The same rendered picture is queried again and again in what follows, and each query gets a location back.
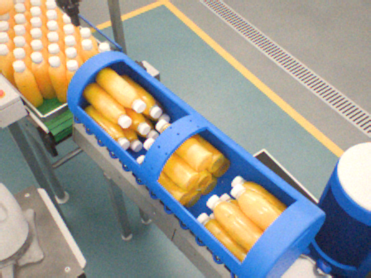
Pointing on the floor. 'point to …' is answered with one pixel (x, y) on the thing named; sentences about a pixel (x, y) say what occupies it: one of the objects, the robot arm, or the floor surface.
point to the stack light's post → (117, 24)
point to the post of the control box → (33, 165)
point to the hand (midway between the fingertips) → (73, 15)
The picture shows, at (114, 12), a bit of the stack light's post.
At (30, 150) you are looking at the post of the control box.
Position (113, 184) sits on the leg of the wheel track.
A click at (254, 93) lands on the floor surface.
